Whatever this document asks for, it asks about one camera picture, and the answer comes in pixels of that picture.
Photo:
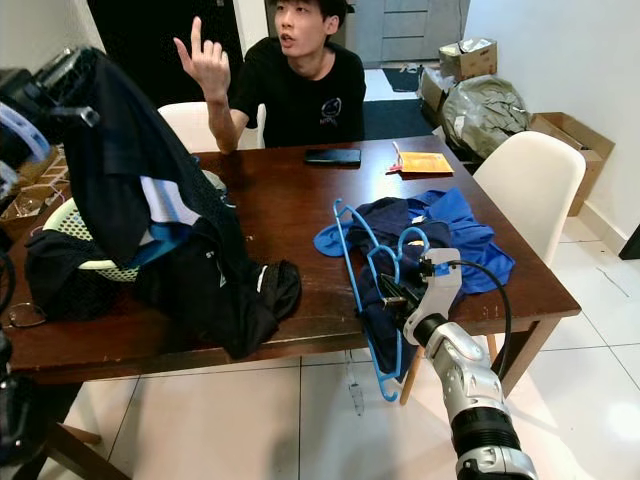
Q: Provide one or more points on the open brown cardboard box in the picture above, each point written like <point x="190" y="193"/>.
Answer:
<point x="430" y="92"/>

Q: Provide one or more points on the black shirt with white band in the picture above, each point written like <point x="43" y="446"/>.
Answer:
<point x="140" y="150"/>

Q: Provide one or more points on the person's right forearm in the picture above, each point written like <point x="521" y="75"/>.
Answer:
<point x="220" y="122"/>

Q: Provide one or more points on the olive green stuffed bag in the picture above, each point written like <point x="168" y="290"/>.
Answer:
<point x="485" y="115"/>

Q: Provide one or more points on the plain black garment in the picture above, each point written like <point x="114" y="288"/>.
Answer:
<point x="60" y="275"/>

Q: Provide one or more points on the large brown cardboard box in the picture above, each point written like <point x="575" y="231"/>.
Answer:
<point x="570" y="140"/>

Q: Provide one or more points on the cardboard box with silver liner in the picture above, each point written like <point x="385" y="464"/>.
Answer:
<point x="472" y="65"/>

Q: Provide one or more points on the person's right hand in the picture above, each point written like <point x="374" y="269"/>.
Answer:
<point x="210" y="72"/>

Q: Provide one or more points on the dark navy floor rug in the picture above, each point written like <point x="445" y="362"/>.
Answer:
<point x="395" y="118"/>

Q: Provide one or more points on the person in black t-shirt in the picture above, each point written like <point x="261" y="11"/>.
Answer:
<point x="310" y="90"/>

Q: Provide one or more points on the grey kitchen cabinets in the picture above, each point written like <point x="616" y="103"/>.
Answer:
<point x="410" y="25"/>

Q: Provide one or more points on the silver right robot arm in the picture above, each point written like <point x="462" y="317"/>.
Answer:
<point x="475" y="400"/>

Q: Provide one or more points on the blue plastic clothes hanger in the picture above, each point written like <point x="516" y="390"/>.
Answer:
<point x="362" y="300"/>

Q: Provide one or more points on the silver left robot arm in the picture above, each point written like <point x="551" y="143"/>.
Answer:
<point x="30" y="420"/>

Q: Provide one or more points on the royal blue shirt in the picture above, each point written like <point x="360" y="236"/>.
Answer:
<point x="470" y="235"/>

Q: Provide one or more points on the pale green laundry basket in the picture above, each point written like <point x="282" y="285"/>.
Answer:
<point x="75" y="222"/>

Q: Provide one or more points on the black smartphone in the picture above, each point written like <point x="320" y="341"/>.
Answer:
<point x="333" y="157"/>

